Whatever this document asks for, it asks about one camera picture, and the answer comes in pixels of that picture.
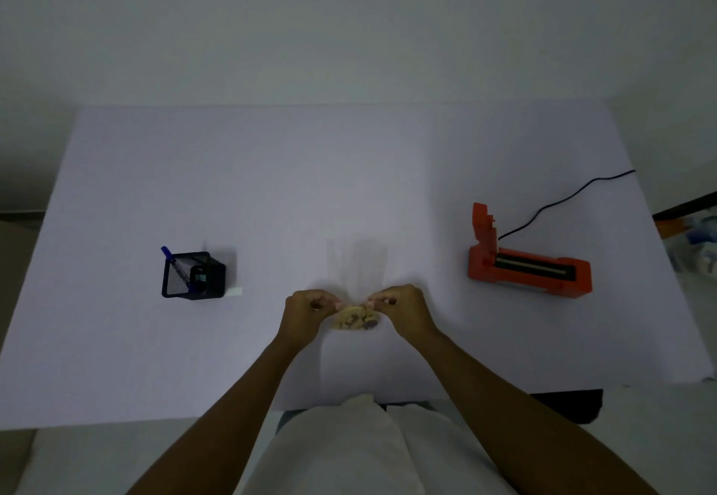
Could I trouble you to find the person's right hand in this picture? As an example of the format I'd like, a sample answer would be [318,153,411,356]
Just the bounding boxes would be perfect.
[364,284,441,343]

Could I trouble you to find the person's left hand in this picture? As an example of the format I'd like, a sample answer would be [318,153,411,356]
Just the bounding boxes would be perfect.
[278,290,344,353]

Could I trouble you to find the clear plastic bag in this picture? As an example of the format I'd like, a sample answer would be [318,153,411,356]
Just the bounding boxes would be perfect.
[327,239,389,333]

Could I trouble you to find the person's left forearm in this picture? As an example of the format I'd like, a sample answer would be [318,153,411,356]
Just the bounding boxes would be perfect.
[126,335,316,495]

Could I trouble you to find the person's right forearm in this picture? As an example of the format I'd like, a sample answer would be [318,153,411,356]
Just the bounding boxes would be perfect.
[400,329,663,495]

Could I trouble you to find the beige snack pieces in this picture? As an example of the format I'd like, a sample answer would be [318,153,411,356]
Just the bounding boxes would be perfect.
[330,305,381,333]

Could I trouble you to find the black mesh pen holder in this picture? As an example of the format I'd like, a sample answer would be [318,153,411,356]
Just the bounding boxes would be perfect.
[162,252,227,301]

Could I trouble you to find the person's white clothing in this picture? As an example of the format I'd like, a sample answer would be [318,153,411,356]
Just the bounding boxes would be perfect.
[234,394,506,495]

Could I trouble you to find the orange heat sealer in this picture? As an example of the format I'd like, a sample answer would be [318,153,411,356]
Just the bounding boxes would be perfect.
[468,202,593,300]

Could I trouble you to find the blue pen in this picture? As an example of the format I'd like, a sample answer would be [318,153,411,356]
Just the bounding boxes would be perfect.
[161,246,194,292]

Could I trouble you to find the background clutter pile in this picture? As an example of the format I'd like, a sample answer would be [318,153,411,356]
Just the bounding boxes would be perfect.
[652,191,717,278]

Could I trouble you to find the black power cable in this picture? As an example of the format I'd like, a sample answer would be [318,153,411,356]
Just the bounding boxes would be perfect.
[497,169,637,242]

